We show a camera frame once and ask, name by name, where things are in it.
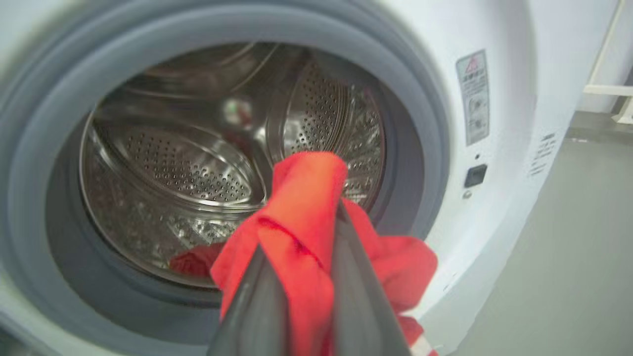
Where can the grey rubber door gasket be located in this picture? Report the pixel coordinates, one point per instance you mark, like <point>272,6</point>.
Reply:
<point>59,163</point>

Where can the red cloth garment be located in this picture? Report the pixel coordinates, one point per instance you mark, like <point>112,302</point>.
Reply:
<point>301,207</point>

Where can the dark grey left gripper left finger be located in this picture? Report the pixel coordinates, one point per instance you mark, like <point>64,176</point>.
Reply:
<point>254,316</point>

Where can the white front-load washing machine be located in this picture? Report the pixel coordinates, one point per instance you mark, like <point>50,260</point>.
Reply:
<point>499,207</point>

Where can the black door latch socket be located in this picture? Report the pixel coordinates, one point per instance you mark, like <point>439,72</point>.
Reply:
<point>475,175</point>

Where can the perforated steel washer drum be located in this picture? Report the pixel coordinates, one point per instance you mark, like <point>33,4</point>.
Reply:
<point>188,163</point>

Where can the grey warning sticker label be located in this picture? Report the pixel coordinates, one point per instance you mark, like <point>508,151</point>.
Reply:
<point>473,97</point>

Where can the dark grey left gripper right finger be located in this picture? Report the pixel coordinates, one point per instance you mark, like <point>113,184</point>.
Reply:
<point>361,306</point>

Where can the white frame furniture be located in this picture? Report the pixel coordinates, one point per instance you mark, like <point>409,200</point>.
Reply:
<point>610,74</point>

